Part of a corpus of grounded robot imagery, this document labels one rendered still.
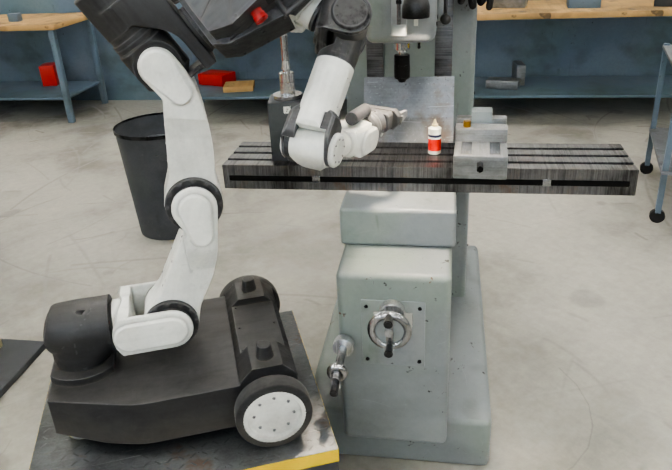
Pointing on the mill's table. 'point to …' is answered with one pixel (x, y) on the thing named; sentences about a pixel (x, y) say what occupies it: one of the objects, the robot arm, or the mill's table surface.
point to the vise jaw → (481, 133)
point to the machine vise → (497, 154)
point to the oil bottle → (434, 139)
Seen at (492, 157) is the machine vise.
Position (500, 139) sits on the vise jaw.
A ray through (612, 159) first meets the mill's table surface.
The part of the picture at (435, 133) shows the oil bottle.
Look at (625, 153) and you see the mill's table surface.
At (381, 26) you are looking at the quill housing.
